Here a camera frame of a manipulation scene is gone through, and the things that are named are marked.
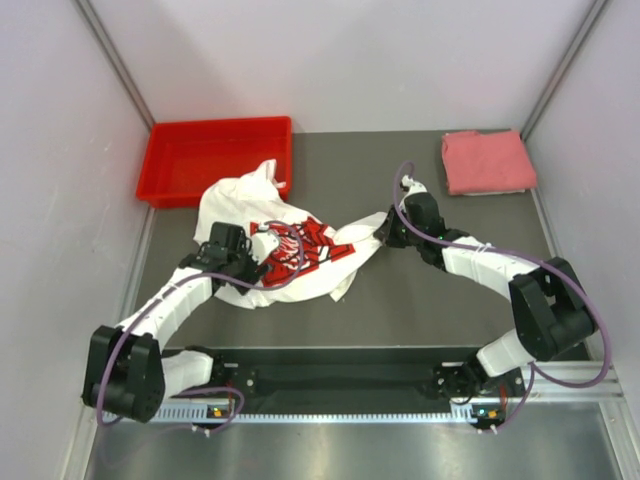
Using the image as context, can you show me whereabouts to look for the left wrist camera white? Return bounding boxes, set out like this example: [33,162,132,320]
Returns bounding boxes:
[250,224,280,264]

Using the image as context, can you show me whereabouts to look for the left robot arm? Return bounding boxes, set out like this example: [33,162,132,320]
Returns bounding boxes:
[81,222,279,423]

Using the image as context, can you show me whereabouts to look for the white t-shirt with red print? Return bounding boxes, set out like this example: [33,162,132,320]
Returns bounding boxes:
[194,159,386,309]

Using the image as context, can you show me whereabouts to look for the grey slotted cable duct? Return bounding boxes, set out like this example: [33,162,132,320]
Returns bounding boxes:
[150,402,503,425]

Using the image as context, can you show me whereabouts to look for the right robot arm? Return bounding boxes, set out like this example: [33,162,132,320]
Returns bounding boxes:
[375,190,603,396]

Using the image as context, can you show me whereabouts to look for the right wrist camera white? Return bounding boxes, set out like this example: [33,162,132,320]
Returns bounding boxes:
[399,175,428,197]

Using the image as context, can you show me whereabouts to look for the folded white t-shirt under pink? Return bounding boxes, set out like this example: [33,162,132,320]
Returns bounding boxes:
[448,189,527,197]

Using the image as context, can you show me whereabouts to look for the red plastic bin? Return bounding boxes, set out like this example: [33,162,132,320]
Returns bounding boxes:
[136,116,293,209]

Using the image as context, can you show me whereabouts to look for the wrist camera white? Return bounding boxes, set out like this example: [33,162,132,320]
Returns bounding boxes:
[399,175,428,197]
[250,224,280,264]

